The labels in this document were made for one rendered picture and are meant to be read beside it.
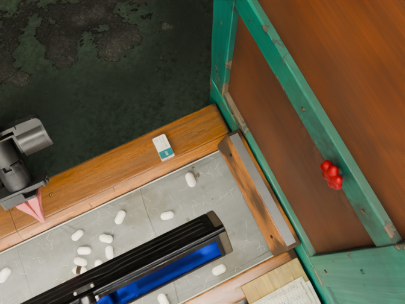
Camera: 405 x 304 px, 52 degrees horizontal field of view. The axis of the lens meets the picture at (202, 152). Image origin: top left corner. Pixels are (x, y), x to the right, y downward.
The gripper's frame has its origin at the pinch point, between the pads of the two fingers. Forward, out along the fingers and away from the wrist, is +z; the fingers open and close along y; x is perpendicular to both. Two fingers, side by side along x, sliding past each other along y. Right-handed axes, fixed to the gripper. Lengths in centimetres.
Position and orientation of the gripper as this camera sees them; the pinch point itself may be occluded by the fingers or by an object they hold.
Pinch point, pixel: (42, 218)
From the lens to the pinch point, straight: 99.3
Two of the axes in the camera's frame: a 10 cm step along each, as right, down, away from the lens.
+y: 9.1, -4.1, 1.3
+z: 3.2, 8.5, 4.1
